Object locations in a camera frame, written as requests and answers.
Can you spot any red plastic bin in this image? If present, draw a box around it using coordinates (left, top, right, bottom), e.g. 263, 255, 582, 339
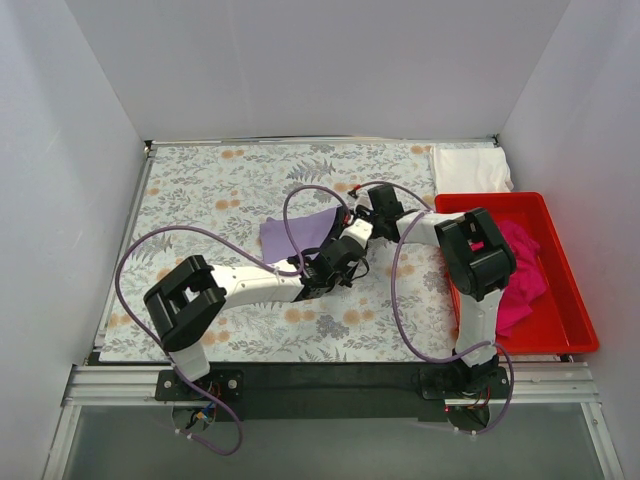
435, 192, 600, 355

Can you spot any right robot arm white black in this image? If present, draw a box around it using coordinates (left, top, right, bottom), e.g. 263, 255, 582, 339
349, 181, 516, 398

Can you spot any floral table mat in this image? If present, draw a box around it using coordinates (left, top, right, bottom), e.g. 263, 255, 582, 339
99, 142, 456, 362

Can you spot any magenta t shirt in bin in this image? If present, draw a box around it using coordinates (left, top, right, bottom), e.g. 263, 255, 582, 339
496, 221, 547, 337

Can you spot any purple t shirt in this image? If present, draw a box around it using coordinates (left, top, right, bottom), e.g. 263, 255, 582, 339
259, 207, 346, 264

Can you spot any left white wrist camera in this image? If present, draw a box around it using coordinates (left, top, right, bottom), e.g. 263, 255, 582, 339
341, 219, 373, 248

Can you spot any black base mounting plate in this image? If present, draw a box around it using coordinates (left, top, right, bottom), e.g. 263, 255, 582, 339
154, 362, 511, 422

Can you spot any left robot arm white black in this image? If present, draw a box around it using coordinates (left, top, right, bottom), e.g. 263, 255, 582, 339
144, 236, 366, 400

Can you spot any aluminium frame rail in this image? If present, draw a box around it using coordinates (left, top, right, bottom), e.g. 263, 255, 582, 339
44, 140, 625, 479

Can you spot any white folded t shirt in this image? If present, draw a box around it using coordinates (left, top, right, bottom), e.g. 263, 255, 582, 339
431, 147, 514, 194

